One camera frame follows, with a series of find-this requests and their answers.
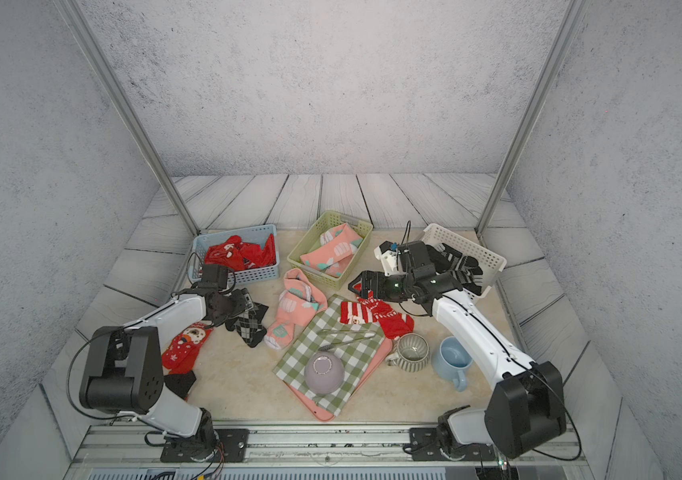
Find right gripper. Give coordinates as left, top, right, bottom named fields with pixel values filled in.
left=349, top=270, right=417, bottom=303

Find dark argyle sock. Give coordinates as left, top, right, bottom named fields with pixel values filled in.
left=225, top=303, right=269, bottom=348

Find pink sock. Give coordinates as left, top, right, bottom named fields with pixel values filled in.
left=324, top=256, right=354, bottom=278
left=301, top=223, right=363, bottom=272
left=264, top=268, right=328, bottom=350

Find red fluffy sock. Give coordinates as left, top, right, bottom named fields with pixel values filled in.
left=204, top=234, right=277, bottom=272

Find red snowman sock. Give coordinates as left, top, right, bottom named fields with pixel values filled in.
left=162, top=322, right=213, bottom=375

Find black white striped sock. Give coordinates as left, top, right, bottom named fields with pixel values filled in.
left=433, top=243, right=484, bottom=295

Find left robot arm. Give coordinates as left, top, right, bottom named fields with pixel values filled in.
left=79, top=264, right=247, bottom=440

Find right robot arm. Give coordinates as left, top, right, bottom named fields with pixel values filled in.
left=348, top=241, right=569, bottom=460

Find blue plastic basket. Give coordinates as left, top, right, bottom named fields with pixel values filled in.
left=187, top=224, right=280, bottom=285

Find green plastic basket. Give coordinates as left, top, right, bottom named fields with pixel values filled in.
left=288, top=210, right=374, bottom=290

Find white plastic basket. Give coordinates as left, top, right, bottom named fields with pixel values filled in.
left=421, top=223, right=507, bottom=299

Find red striped santa sock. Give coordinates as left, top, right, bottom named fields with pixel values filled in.
left=340, top=301, right=375, bottom=325

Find red patterned knit sock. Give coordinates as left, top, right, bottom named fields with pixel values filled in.
left=358, top=297, right=415, bottom=340

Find green checkered cloth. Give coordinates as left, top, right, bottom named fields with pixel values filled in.
left=273, top=295, right=393, bottom=419

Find metal tongs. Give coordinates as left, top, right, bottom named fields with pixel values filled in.
left=318, top=329, right=376, bottom=352

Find striped ceramic mug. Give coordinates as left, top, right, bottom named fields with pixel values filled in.
left=386, top=333, right=430, bottom=373

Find pink tray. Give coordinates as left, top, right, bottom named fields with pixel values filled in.
left=286, top=338, right=394, bottom=422

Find grey upturned bowl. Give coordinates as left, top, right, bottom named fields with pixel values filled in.
left=304, top=351, right=345, bottom=395

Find light blue mug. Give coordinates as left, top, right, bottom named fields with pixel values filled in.
left=431, top=336, right=473, bottom=392

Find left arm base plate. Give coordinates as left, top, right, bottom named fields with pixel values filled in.
left=160, top=428, right=250, bottom=464

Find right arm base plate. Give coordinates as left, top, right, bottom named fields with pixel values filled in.
left=403, top=427, right=496, bottom=463

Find front aluminium rail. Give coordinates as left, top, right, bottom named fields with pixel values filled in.
left=65, top=421, right=607, bottom=479

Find left metal frame post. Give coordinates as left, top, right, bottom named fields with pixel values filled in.
left=55, top=0, right=201, bottom=236

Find metal frame post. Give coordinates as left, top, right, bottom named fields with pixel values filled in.
left=475, top=0, right=588, bottom=238
left=55, top=0, right=201, bottom=236

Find right metal frame post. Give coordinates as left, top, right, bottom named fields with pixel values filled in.
left=475, top=0, right=588, bottom=238

